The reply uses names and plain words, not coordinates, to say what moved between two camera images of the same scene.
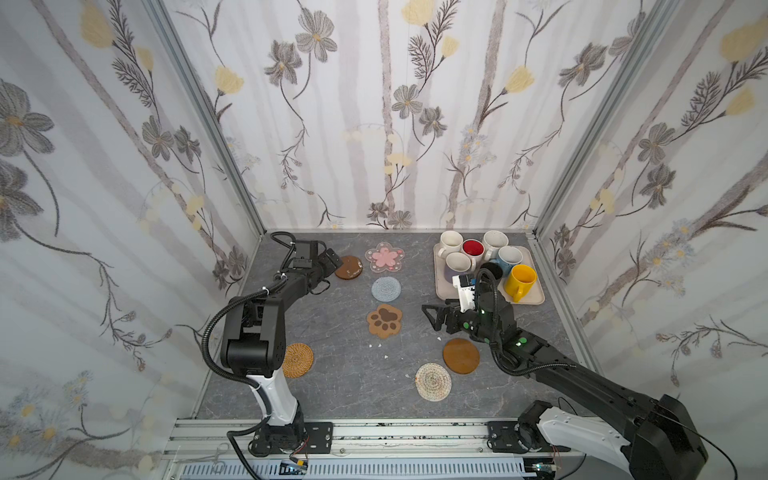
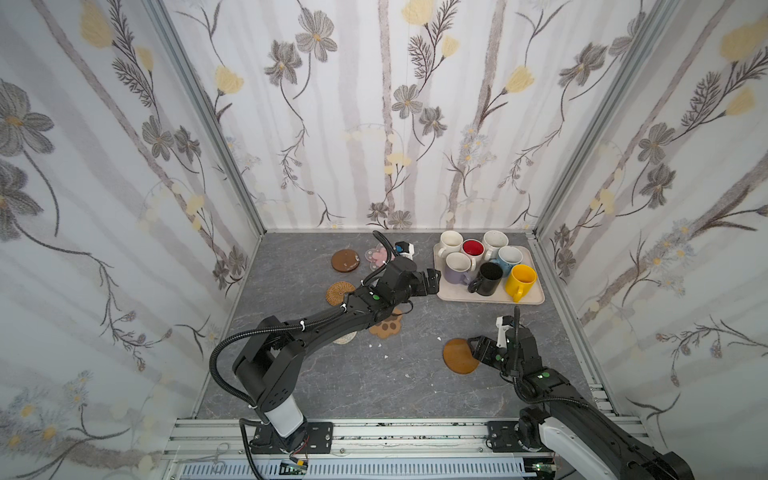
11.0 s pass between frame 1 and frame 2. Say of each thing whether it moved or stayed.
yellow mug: stayed
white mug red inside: stayed
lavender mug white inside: stayed
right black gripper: moved
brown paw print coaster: stayed
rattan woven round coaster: moved
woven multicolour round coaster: moved
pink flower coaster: stayed
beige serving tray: stayed
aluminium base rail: stayed
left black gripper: moved
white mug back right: stayed
